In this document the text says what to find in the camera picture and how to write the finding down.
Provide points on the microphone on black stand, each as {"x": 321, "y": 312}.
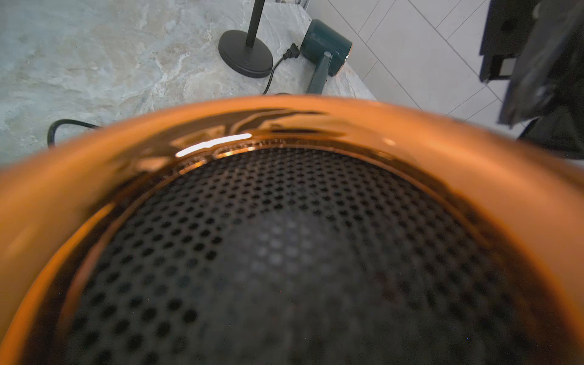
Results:
{"x": 243, "y": 51}

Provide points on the right green hair dryer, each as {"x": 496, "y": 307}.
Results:
{"x": 328, "y": 50}

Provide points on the pink hair dryer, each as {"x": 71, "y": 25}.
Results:
{"x": 291, "y": 230}

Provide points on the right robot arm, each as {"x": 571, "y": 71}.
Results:
{"x": 537, "y": 47}

